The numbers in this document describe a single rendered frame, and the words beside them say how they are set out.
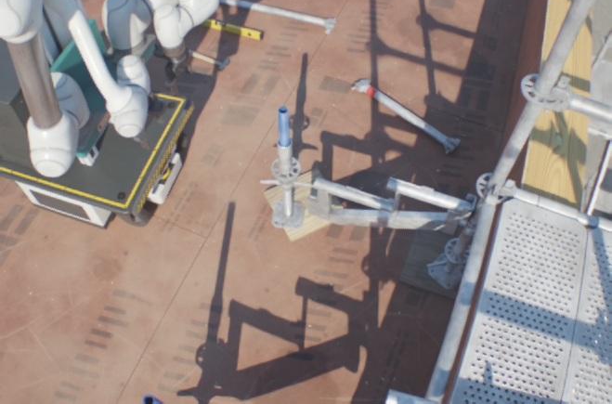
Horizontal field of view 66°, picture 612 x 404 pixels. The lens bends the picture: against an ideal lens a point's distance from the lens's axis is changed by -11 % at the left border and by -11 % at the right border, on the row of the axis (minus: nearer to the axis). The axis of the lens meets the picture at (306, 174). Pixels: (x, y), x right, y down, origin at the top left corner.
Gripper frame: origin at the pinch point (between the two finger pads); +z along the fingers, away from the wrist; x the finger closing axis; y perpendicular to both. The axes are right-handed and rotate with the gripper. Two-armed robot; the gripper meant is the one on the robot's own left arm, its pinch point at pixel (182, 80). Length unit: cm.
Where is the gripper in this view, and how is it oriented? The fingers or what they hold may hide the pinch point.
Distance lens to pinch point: 223.1
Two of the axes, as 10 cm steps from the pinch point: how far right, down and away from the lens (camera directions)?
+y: 9.6, 2.3, -1.6
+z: 0.0, 5.6, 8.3
